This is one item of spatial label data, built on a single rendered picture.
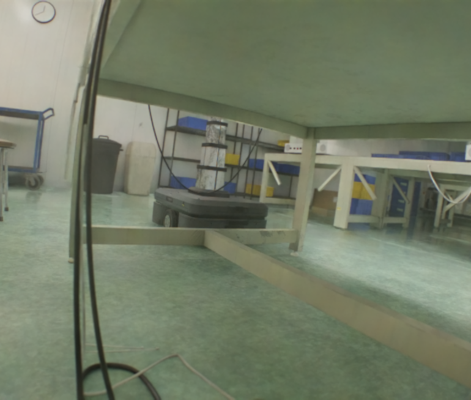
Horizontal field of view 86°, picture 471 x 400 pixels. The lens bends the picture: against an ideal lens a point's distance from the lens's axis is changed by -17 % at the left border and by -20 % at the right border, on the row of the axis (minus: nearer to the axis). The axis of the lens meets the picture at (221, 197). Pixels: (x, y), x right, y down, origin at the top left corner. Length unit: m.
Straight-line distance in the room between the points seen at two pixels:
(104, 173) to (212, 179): 2.05
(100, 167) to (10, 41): 2.06
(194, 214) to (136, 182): 2.42
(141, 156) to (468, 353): 3.71
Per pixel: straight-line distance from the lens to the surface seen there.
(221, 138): 1.90
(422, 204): 10.61
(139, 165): 3.91
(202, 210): 1.55
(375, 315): 0.75
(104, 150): 3.65
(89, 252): 0.44
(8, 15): 4.60
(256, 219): 1.77
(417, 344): 0.72
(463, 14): 0.62
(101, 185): 3.69
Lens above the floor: 0.41
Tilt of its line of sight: 5 degrees down
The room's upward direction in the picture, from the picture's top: 7 degrees clockwise
